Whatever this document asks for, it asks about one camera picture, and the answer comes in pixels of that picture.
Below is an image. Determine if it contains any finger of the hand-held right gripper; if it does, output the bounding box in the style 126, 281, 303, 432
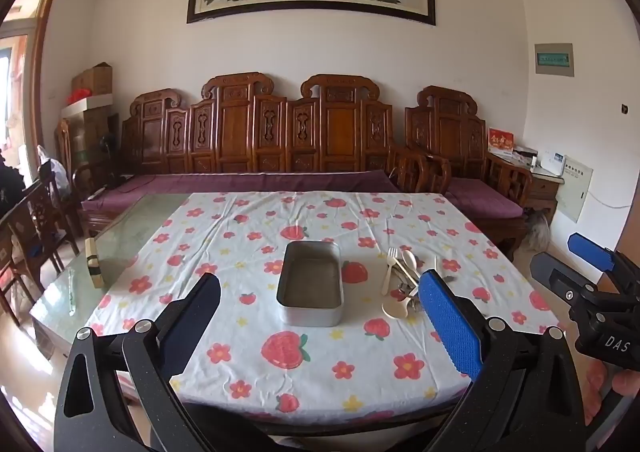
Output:
530, 251, 640, 314
567, 232, 640, 299

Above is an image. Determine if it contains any cream plastic fork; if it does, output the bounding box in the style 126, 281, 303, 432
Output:
381, 247, 398, 296

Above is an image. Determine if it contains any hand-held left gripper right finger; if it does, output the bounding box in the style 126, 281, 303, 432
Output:
418, 269, 587, 452

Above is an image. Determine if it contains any strawberry flower print tablecloth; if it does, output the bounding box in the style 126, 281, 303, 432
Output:
82, 191, 568, 425

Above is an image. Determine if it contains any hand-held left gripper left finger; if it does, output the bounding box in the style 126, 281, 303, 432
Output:
54, 272, 223, 452

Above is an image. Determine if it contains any stack of cardboard boxes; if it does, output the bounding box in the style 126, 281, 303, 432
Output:
65, 110, 121, 168

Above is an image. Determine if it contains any beige block with black band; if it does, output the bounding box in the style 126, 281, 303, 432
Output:
84, 237, 105, 289

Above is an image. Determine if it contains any white desk device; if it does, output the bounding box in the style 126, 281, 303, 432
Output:
541, 151, 568, 178

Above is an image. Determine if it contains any low wooden chair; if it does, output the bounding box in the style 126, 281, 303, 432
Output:
0, 179, 81, 328

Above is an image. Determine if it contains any wall electrical panel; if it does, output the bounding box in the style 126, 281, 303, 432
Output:
534, 42, 575, 78

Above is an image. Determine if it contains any rectangular metal tin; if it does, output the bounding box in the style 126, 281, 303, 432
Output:
276, 241, 345, 328

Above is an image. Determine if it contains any long purple sofa cushion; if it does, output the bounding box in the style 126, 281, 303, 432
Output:
81, 169, 398, 213

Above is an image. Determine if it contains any grey fluffy mop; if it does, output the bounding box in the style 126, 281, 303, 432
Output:
520, 209, 551, 253

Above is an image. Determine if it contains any cream plastic spoon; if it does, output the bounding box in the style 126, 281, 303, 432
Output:
381, 282, 422, 319
401, 249, 423, 283

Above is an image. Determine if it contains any dark clothing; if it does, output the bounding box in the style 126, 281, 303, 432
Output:
0, 159, 23, 218

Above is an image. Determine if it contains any red gift box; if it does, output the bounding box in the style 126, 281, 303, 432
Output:
487, 127, 516, 153

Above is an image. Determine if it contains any person's right hand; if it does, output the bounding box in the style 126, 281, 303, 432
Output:
584, 361, 640, 425

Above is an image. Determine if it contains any brown cardboard box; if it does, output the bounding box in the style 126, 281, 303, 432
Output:
71, 62, 114, 96

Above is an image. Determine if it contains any white leaning panel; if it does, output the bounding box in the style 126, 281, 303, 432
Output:
556, 155, 594, 224

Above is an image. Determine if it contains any clear plastic bag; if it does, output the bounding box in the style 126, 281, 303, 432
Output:
37, 145, 71, 193

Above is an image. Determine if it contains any white cable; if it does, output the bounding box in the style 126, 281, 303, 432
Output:
587, 189, 638, 209

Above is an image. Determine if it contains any wooden side table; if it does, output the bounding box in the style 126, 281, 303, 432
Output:
520, 159, 566, 228

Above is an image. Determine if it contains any purple armchair cushion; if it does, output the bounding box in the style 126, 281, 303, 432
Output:
445, 177, 526, 223

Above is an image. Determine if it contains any wooden door frame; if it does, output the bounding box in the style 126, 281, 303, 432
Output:
0, 0, 62, 173

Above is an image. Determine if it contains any white flat box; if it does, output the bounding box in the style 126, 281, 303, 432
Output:
61, 95, 115, 120

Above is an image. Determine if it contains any tall-backed wooden chair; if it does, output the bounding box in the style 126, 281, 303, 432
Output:
56, 118, 88, 193

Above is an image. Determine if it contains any carved wooden armchair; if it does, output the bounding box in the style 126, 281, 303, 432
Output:
387, 86, 533, 258

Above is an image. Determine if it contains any long carved wooden sofa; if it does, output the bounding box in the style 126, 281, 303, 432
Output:
72, 72, 401, 238

